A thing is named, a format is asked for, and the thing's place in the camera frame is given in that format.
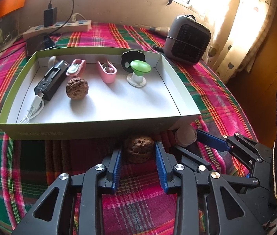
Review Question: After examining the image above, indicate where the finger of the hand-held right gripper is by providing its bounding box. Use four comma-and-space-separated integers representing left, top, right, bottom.
196, 129, 273, 170
170, 146, 261, 187

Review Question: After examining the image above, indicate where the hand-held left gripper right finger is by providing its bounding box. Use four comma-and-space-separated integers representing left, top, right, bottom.
154, 142, 267, 235

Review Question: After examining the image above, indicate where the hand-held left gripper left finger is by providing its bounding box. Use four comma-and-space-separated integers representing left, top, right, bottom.
11, 148, 123, 235

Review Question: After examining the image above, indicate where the brown walnut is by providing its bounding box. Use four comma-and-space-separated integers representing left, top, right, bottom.
124, 137, 155, 164
66, 77, 90, 100

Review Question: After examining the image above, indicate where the green and white cardboard box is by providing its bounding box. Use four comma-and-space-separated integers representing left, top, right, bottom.
0, 46, 201, 140

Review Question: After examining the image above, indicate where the pink oval case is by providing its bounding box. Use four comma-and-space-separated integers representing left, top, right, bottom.
96, 60, 117, 84

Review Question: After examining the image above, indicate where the green-capped white knob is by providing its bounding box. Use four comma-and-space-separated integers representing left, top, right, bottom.
126, 60, 152, 88

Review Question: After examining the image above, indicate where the white charging cable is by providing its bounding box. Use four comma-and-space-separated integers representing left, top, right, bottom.
16, 94, 45, 125

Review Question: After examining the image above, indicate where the small pink and green clip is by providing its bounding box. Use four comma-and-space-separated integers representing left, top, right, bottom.
65, 59, 87, 77

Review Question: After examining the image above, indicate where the black round disc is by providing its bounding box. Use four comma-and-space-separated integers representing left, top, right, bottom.
121, 50, 146, 73

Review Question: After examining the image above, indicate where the black flashlight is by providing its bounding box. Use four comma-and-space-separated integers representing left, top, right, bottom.
34, 60, 70, 101

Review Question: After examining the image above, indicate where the wooden cabinet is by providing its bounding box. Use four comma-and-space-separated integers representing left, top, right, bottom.
227, 0, 277, 133

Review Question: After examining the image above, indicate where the grey space heater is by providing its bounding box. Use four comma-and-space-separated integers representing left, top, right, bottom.
164, 15, 212, 66

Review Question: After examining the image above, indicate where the beige pointed tool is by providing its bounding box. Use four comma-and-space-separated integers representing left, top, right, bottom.
149, 26, 171, 37

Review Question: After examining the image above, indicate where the cream heart-print curtain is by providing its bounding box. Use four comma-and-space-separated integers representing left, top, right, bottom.
202, 0, 276, 84

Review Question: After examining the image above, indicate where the black phone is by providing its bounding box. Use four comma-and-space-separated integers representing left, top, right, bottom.
26, 33, 57, 57

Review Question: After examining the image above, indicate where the beige power strip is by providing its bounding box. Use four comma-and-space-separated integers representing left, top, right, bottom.
23, 20, 92, 40

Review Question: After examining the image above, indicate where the white plug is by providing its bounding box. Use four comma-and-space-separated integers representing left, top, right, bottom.
70, 13, 86, 23

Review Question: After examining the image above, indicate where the black charger adapter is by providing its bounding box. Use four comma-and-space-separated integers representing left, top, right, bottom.
43, 8, 58, 27

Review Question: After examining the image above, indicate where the black charger cable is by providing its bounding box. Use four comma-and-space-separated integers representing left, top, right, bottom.
47, 0, 74, 36

